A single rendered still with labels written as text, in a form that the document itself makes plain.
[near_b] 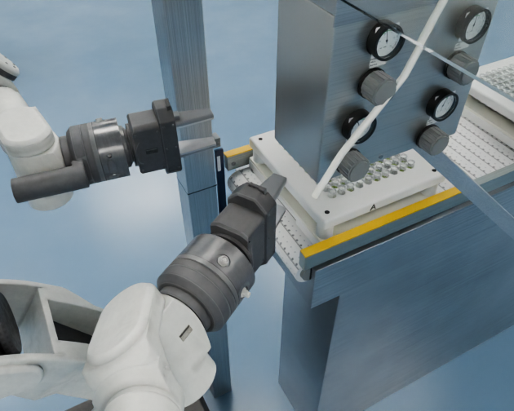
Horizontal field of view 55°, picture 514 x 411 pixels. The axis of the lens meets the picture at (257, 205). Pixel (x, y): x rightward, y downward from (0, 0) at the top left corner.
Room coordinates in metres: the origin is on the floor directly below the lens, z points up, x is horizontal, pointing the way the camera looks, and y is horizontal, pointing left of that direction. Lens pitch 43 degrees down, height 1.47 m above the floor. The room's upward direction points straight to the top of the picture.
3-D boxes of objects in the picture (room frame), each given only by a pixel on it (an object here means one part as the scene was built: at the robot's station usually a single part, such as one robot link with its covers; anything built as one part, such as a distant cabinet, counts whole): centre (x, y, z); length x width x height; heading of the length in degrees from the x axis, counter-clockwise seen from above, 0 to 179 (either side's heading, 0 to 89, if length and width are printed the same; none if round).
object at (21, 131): (0.58, 0.33, 1.04); 0.13 x 0.07 x 0.09; 35
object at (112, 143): (0.60, 0.18, 1.03); 0.12 x 0.10 x 0.13; 110
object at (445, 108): (0.51, -0.22, 1.16); 0.04 x 0.01 x 0.04; 118
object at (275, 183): (0.46, -0.01, 1.07); 0.06 x 0.03 x 0.02; 150
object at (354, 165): (0.44, -0.11, 1.12); 0.03 x 0.02 x 0.05; 118
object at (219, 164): (0.72, 0.07, 0.83); 0.02 x 0.01 x 0.20; 118
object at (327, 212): (0.68, -0.15, 0.95); 0.25 x 0.24 x 0.02; 28
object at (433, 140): (0.50, -0.22, 1.12); 0.03 x 0.02 x 0.04; 118
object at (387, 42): (0.46, -0.13, 1.26); 0.04 x 0.01 x 0.04; 118
